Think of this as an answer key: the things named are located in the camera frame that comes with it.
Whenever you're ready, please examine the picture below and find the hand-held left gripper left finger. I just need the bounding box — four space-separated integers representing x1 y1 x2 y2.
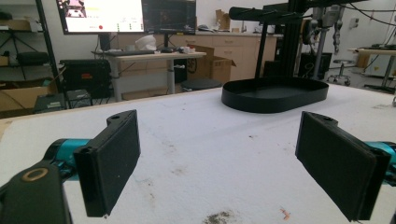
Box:
44 109 141 218

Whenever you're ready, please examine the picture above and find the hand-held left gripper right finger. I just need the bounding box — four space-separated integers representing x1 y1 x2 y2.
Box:
294 110 396 222

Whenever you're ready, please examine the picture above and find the black equipment case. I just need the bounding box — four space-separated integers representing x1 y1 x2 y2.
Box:
59 58 113 100

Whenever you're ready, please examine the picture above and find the black oval tray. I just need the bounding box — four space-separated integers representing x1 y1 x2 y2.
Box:
220 76 330 115

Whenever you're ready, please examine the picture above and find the large flat cardboard box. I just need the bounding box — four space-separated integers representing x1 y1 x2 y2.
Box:
0 81 59 114

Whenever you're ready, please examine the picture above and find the wooden side table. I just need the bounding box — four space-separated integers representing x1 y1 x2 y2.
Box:
347 45 396 94

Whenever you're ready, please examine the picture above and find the black keyboard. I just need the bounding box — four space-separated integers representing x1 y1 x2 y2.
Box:
104 49 156 58

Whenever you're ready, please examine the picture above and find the light wooden desk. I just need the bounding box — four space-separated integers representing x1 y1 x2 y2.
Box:
92 49 207 103

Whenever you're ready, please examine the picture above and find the round black stool seat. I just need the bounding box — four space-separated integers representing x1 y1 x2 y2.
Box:
180 77 223 92

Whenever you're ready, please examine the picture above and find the white crumpled cloth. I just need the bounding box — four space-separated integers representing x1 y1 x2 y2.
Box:
134 34 158 51

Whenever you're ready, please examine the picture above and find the black metal stand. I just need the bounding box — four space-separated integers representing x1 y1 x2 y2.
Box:
228 0 368 79

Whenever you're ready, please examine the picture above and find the black metal shelf rack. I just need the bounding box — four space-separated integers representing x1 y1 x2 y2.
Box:
0 0 64 94

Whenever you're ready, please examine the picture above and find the open cardboard box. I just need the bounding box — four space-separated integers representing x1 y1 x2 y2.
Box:
186 44 237 85

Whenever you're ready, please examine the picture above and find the bright computer monitor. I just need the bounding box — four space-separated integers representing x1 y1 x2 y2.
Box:
56 0 146 35

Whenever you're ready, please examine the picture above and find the wooden cabinet counter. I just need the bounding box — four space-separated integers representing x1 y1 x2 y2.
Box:
116 30 284 82

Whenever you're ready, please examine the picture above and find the dark computer monitor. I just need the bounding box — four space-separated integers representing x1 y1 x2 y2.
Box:
141 0 197 35

